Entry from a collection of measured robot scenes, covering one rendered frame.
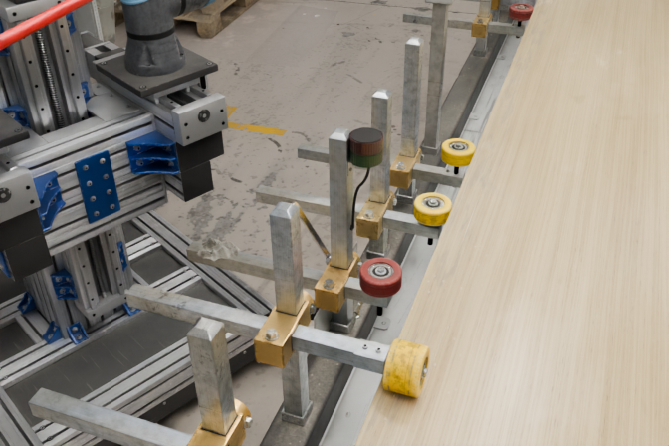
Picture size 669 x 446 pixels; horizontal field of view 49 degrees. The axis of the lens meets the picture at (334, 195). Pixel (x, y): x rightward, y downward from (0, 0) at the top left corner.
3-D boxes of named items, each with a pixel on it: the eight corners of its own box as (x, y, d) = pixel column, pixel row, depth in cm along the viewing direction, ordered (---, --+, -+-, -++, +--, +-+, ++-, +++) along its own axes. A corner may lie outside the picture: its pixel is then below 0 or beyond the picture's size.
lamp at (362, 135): (344, 239, 140) (344, 139, 128) (354, 222, 144) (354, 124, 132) (374, 245, 138) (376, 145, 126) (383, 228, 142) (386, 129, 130)
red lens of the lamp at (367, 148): (344, 151, 129) (343, 140, 128) (355, 135, 134) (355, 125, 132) (377, 157, 127) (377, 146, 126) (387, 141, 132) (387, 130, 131)
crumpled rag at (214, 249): (190, 256, 151) (189, 247, 149) (207, 237, 156) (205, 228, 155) (230, 266, 148) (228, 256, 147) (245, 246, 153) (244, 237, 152)
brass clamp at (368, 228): (353, 235, 164) (353, 217, 161) (372, 202, 174) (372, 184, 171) (380, 241, 162) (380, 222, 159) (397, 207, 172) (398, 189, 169)
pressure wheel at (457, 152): (451, 197, 179) (454, 156, 172) (432, 181, 184) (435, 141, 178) (478, 188, 182) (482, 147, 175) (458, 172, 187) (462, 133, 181)
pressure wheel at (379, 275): (353, 322, 143) (353, 277, 137) (366, 296, 150) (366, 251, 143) (393, 332, 141) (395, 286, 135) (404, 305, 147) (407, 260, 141)
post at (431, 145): (421, 153, 214) (430, 2, 189) (425, 145, 218) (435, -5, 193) (436, 155, 213) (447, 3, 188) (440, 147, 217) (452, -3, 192)
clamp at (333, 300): (314, 307, 144) (314, 287, 141) (337, 265, 154) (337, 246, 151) (341, 314, 142) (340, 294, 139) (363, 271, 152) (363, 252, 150)
